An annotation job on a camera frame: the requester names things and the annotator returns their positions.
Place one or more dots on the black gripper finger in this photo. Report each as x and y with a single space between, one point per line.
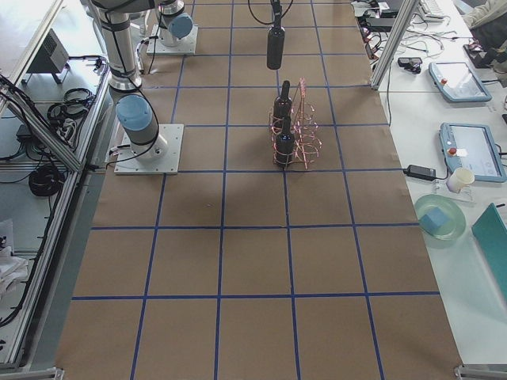
277 12

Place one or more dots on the far basket wine bottle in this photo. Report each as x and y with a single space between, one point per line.
283 103

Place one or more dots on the basket wine bottle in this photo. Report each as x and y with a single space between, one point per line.
283 103
284 143

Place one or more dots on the near basket wine bottle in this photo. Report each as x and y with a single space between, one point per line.
284 143

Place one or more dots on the far blue teach pendant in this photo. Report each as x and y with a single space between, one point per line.
458 82

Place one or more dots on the blue teach pendant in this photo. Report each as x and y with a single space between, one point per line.
472 147
458 82

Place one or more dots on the black power adapter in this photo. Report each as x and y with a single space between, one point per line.
420 172

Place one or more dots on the grey control box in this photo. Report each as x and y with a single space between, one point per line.
52 58

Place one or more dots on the brown paper mat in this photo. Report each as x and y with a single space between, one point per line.
235 268

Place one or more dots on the near blue teach pendant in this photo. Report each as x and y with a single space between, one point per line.
472 147

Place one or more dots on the white paper cup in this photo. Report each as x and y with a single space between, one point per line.
460 178

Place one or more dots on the blue foam cube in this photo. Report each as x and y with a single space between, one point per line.
433 220

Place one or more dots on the green glass plate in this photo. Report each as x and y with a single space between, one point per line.
455 228

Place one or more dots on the teal box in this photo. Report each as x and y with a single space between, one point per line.
489 231

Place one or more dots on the copper wire wine basket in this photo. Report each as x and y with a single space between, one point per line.
307 144

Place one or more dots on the aluminium frame post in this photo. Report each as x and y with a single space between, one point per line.
397 32

